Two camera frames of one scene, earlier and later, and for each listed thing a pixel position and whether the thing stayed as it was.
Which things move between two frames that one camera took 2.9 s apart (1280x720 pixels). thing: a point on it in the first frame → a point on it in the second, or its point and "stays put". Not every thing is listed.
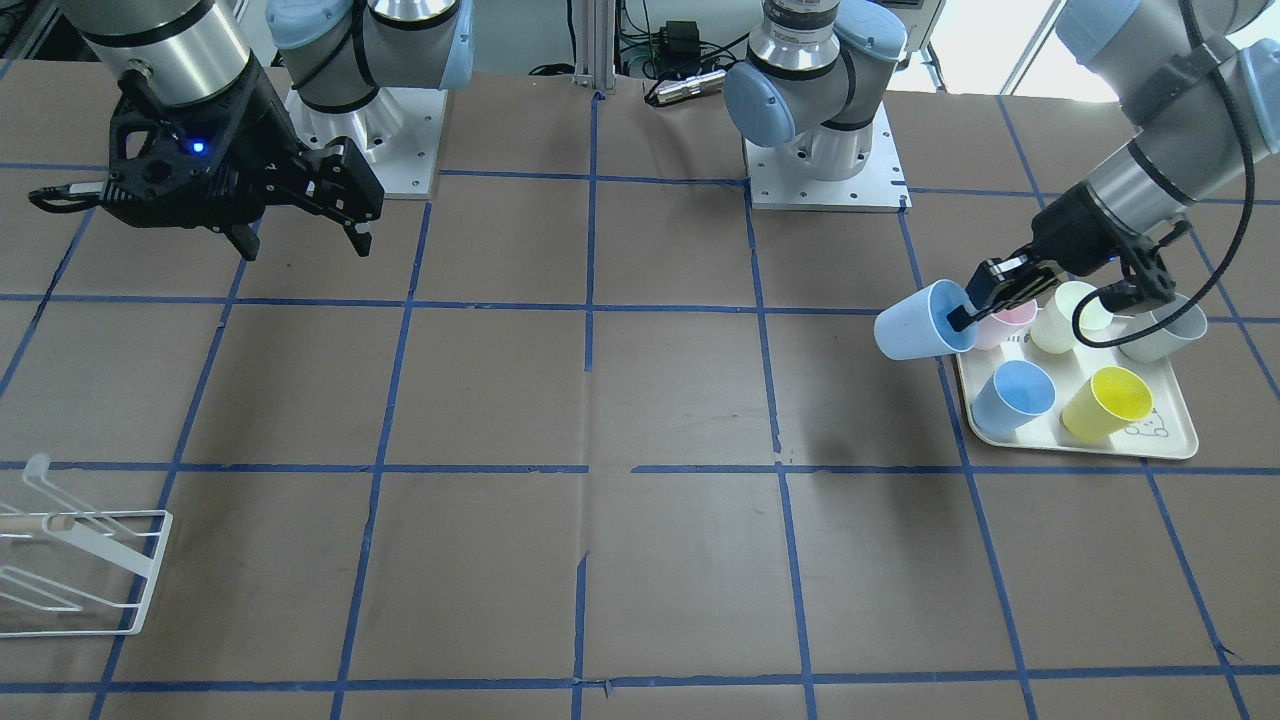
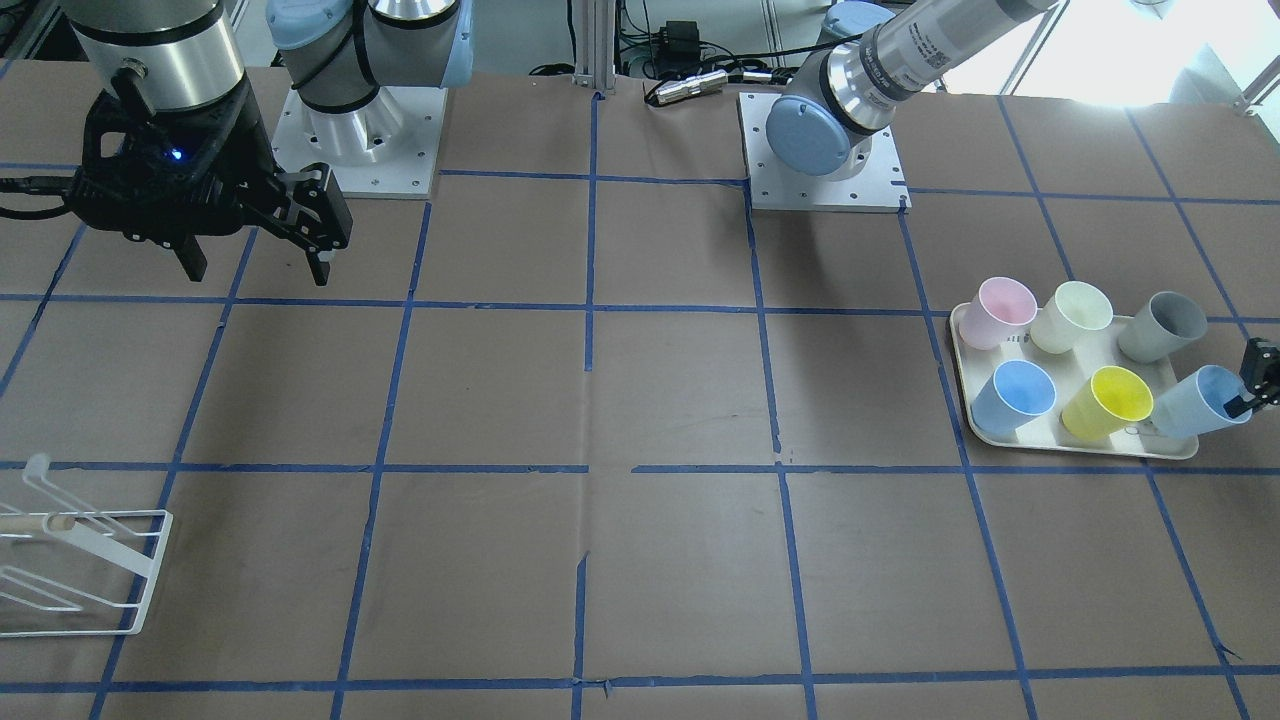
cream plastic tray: (1090, 400) stays put
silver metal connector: (692, 85) stays put
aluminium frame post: (595, 45) stays put
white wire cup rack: (71, 567) stays put
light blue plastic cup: (917, 326) → (1194, 403)
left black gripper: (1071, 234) → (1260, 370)
